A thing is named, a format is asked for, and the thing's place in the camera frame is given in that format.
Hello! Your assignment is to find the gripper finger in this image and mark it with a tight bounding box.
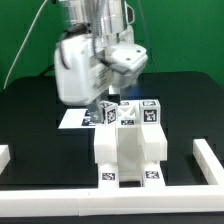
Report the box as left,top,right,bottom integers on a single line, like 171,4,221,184
88,99,103,123

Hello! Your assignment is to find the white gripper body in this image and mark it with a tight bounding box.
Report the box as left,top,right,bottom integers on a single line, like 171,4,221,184
54,26,113,106

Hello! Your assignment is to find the white tagged cube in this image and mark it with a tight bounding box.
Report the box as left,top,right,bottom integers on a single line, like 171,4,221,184
139,99,161,124
100,101,118,125

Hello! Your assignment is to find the white chair back frame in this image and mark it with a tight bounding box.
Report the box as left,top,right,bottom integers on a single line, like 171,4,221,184
94,99,167,164

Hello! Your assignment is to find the white part at left edge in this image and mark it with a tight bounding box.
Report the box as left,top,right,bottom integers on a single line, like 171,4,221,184
0,145,10,174

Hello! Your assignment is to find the white U-shaped obstacle fence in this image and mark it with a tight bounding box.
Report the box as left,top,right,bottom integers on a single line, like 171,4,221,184
0,139,224,217

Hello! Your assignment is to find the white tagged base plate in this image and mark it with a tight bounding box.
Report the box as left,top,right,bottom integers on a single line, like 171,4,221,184
59,108,95,129

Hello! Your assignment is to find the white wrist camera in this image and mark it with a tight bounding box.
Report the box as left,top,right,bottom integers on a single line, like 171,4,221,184
105,42,148,88

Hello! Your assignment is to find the white cable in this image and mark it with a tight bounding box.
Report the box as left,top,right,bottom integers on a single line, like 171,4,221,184
3,0,50,90

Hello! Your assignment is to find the grey braided cable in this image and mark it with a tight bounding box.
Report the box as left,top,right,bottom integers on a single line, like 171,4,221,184
58,0,114,71

